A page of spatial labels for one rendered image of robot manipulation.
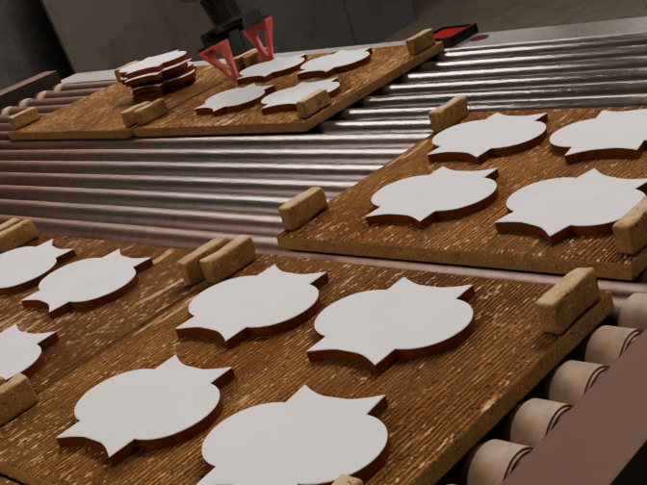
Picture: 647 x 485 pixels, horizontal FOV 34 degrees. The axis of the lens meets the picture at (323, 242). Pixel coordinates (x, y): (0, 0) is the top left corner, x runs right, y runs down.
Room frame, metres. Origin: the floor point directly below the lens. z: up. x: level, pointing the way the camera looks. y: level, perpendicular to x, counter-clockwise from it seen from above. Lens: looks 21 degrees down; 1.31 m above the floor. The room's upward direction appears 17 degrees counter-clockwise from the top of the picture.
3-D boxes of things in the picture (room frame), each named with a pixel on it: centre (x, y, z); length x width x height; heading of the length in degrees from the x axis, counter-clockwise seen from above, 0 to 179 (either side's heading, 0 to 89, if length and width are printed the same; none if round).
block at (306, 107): (1.52, -0.05, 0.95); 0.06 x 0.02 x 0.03; 132
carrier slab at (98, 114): (2.06, 0.26, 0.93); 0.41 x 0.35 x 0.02; 40
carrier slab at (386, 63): (1.75, -0.02, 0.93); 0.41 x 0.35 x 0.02; 42
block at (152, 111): (1.81, 0.21, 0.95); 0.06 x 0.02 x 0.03; 132
